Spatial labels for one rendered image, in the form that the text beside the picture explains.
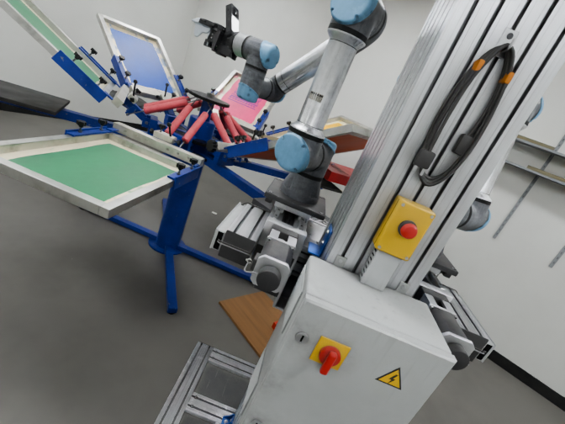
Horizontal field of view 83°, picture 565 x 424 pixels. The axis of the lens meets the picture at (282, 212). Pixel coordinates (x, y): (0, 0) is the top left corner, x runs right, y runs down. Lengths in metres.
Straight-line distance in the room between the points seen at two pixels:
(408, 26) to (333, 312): 3.71
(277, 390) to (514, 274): 3.15
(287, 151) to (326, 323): 0.51
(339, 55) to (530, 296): 3.20
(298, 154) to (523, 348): 3.35
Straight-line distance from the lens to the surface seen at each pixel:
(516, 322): 3.87
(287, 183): 1.14
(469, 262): 3.74
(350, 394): 0.83
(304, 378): 0.81
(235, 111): 3.34
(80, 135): 1.95
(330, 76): 0.98
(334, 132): 1.54
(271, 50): 1.11
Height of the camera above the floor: 1.59
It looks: 20 degrees down
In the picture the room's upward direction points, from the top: 23 degrees clockwise
